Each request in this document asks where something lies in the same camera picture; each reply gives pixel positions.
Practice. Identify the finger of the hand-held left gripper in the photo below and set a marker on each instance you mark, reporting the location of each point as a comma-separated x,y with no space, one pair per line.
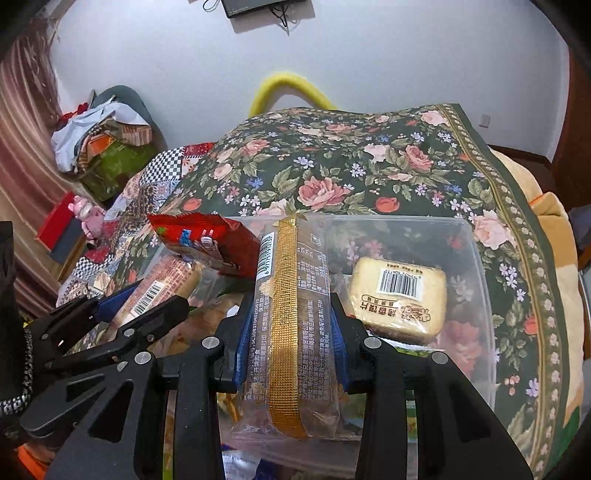
115,297
157,318

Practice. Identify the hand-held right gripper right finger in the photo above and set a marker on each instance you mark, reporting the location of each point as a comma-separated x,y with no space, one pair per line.
339,360

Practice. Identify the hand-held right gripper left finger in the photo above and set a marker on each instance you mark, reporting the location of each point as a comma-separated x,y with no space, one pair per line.
240,364

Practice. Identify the long orange print biscuit packet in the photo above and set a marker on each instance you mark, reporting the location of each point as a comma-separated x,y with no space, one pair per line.
171,281

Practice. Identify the gold striped biscuit packet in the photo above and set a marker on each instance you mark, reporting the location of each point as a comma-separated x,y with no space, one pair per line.
286,323

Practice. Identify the square cake packet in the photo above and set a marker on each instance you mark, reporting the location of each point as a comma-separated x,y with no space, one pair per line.
397,300

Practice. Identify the clear plastic container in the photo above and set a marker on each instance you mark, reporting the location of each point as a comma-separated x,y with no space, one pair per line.
461,277

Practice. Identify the dark grey box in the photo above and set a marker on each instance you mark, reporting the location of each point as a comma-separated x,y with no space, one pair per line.
69,240

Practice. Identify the red box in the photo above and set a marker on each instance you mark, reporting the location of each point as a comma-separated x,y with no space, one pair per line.
55,224

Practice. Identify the pink plush toy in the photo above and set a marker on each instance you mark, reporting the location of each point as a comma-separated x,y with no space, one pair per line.
85,212

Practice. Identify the red snack packet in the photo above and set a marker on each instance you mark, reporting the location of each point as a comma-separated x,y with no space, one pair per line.
198,235

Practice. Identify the green bag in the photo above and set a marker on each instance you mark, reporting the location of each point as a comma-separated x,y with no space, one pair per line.
115,170

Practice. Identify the patchwork quilt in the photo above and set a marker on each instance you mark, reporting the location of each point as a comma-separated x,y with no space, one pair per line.
152,175

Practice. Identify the striped brown curtain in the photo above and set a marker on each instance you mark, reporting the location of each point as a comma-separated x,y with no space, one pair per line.
27,138

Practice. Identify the pile of clothes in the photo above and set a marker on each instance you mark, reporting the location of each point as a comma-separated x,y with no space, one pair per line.
92,124

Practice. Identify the floral blanket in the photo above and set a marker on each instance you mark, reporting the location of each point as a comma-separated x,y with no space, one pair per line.
346,175

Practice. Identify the grey chair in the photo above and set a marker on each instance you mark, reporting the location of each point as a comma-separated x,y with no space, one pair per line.
124,94

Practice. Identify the yellow blanket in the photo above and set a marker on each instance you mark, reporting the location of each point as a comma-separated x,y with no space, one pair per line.
549,221

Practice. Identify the yellow foam tube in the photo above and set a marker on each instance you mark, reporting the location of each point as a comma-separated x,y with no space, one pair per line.
277,81

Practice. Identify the wooden door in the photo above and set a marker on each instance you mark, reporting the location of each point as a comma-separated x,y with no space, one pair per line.
572,138

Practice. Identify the small black monitor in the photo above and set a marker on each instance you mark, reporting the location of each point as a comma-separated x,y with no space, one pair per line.
258,5

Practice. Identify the white wall socket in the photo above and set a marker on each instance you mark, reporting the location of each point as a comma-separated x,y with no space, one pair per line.
485,119

